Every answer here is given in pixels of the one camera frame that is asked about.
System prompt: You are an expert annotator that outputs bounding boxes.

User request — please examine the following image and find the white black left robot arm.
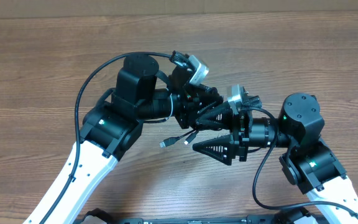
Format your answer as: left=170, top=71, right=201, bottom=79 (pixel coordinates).
left=27, top=52, right=223, bottom=223

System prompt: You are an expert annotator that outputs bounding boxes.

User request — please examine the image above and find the black usb cable bundle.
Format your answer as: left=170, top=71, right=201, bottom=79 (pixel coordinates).
left=158, top=102, right=229, bottom=149

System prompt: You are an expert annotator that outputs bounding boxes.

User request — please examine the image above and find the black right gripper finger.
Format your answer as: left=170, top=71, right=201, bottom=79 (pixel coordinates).
left=192, top=134, right=235, bottom=166
left=195, top=101, right=233, bottom=130

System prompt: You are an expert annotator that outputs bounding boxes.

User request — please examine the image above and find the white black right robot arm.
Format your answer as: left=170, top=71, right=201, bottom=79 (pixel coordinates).
left=193, top=93, right=358, bottom=223

